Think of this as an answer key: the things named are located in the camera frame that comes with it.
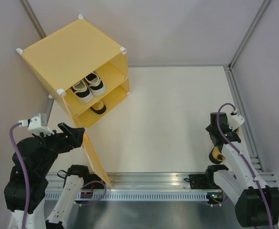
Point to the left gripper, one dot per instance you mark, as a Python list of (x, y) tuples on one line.
[(74, 138)]

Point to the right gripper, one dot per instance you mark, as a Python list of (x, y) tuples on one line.
[(209, 129)]

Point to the gold shoe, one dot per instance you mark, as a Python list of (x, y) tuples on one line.
[(215, 156), (99, 107)]

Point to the yellow cabinet door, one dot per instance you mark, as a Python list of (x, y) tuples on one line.
[(94, 160)]

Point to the black white sneaker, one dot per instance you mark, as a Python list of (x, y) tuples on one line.
[(82, 92), (95, 83)]

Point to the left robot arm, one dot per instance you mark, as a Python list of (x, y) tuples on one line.
[(36, 149)]

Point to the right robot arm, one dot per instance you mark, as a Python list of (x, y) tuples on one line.
[(256, 203)]

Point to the yellow shoe cabinet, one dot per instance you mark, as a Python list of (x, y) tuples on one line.
[(67, 56)]

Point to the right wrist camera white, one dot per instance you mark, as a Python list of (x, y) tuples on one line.
[(235, 121)]

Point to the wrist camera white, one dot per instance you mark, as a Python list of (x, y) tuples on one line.
[(37, 124), (235, 121)]

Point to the aluminium frame rail right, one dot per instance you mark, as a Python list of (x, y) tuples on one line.
[(246, 127)]

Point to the aluminium frame rail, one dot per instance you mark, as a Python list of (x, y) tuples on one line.
[(246, 127), (149, 181)]

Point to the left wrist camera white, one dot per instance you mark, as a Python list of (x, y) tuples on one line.
[(37, 124)]

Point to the aluminium frame rail front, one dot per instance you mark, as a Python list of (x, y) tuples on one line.
[(149, 181)]

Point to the white slotted cable duct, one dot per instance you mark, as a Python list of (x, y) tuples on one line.
[(143, 196)]

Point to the aluminium frame post left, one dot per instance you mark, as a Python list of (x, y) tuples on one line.
[(33, 18)]

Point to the aluminium frame post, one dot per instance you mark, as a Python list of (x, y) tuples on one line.
[(33, 18), (254, 24)]

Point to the aluminium frame post right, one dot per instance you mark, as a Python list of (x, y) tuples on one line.
[(254, 24)]

